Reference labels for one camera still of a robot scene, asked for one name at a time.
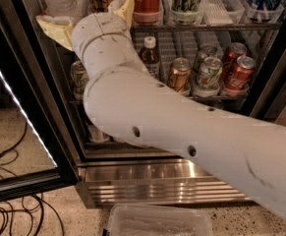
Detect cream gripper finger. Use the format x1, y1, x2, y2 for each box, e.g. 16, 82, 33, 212
108, 0, 135, 28
35, 15, 76, 51

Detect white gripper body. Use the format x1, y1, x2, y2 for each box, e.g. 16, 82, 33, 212
71, 13, 131, 60

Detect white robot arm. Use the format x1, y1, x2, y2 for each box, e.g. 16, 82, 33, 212
36, 0, 286, 220

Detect red Coca-Cola tall can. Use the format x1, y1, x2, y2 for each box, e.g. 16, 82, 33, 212
133, 0, 160, 25

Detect clear water bottle top shelf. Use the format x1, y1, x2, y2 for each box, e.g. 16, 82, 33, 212
37, 0, 86, 22

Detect green 7up can left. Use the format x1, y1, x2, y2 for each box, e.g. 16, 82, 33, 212
70, 61, 88, 100

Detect brown tea bottle middle shelf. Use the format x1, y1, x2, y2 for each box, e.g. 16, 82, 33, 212
139, 36, 160, 79

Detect green tall can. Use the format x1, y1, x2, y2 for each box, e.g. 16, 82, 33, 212
171, 0, 201, 25

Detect gold can middle shelf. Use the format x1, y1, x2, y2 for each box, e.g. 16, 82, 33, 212
167, 57, 191, 92

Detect silver can behind middle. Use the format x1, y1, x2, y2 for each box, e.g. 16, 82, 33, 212
193, 43, 218, 72

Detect green white can middle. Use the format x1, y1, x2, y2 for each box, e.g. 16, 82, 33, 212
196, 56, 222, 96

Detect open fridge glass door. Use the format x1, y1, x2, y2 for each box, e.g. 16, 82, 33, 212
0, 0, 79, 202

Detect red cola can rear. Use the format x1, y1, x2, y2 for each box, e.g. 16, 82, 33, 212
221, 42, 248, 80

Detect red cola can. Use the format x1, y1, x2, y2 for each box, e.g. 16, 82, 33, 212
224, 56, 256, 90
221, 42, 248, 80

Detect stainless fridge cabinet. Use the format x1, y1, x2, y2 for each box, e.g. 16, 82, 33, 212
4, 0, 286, 209

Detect red cola can front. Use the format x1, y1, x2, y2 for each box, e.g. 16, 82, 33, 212
224, 56, 256, 90

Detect clear plastic bin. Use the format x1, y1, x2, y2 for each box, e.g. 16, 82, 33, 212
102, 204, 213, 236

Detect black floor cables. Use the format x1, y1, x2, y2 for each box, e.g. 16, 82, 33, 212
0, 120, 66, 236

